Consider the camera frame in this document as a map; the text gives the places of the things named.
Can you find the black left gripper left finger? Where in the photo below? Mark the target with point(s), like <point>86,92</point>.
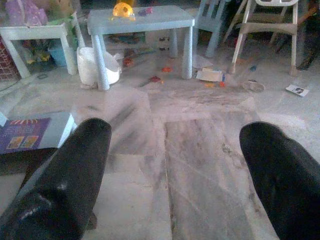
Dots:
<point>65,180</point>

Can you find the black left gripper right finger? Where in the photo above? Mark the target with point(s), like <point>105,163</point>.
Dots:
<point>287,180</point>

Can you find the purple picture book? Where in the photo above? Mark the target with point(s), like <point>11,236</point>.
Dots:
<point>22,135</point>

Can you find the white printed card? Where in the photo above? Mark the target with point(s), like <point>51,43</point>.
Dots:
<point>297,90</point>

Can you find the round grey lid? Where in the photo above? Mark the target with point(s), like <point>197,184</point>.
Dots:
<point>253,86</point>

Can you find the white plastic bag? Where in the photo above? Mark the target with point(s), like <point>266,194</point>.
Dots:
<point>86,65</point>

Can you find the small orange toy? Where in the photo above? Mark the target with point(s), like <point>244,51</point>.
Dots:
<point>210,85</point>
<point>167,69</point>

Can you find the light blue storage bin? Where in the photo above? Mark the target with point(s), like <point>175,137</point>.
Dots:
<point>58,56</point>

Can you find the red brick pattern box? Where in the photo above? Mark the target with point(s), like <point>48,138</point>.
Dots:
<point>7,62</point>

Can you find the white paper booklet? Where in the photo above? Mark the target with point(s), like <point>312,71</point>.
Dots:
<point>208,75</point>

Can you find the small red toy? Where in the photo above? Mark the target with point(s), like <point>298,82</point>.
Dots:
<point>155,79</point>
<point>127,62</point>

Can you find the white kids table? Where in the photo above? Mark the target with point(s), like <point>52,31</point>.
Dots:
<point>32,30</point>

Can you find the white high chair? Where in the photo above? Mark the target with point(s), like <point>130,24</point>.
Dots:
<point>270,27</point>

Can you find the purple toy house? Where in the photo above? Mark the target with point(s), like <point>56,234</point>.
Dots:
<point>27,13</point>

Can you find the light blue plastic kids chair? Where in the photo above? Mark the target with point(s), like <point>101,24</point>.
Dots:
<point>212,23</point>

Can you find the yellow toy ball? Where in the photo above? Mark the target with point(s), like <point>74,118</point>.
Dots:
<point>122,10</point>

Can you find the blue-grey plastic kids table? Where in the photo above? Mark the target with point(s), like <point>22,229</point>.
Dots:
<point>150,20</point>

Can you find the small purple toy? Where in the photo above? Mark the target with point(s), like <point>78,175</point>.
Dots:
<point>145,11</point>

